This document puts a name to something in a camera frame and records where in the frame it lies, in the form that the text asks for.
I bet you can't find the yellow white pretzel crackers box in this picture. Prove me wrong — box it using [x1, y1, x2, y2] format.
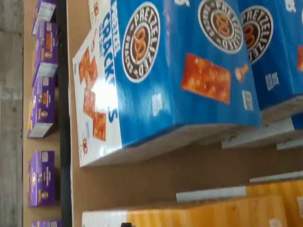
[81, 194, 293, 227]
[249, 170, 303, 184]
[176, 179, 303, 214]

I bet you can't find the wooden shelf board with cracker boxes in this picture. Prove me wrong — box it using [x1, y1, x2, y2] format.
[66, 0, 303, 227]

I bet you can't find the purple teal Annie's snack box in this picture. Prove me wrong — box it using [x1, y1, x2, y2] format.
[31, 219, 62, 227]

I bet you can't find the wooden shelf board with purple boxes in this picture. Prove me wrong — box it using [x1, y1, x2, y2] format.
[22, 0, 61, 227]

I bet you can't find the blue pretzel crackers box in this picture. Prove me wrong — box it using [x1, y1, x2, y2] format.
[72, 0, 262, 168]
[221, 0, 303, 150]

